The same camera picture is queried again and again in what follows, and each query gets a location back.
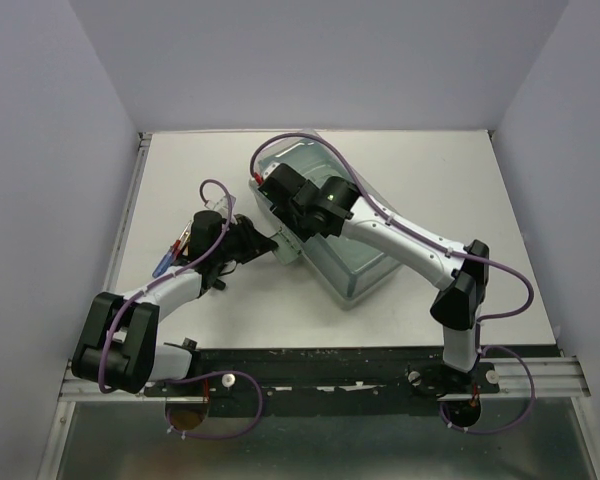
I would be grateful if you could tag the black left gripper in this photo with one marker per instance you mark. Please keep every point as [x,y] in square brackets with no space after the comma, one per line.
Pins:
[255,242]

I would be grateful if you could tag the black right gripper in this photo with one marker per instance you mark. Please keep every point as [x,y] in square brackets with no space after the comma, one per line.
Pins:
[287,221]

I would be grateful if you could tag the green plastic tool box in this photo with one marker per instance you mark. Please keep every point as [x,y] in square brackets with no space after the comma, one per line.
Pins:
[348,269]

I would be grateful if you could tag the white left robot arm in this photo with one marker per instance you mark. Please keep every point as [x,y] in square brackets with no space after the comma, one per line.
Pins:
[118,347]

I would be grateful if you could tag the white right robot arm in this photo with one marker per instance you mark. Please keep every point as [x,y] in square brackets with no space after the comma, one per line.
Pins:
[455,270]

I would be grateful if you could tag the small steel claw hammer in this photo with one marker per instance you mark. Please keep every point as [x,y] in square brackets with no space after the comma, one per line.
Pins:
[218,282]

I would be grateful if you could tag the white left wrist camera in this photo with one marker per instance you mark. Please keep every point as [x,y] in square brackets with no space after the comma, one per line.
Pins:
[221,205]

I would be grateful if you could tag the blue handled screwdriver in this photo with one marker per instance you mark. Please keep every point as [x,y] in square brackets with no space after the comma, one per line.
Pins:
[163,264]

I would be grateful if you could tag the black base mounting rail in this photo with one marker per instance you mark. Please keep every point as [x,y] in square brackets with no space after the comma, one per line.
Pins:
[325,382]

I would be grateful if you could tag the aluminium frame rail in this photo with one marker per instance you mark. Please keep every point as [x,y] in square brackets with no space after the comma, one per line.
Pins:
[557,377]

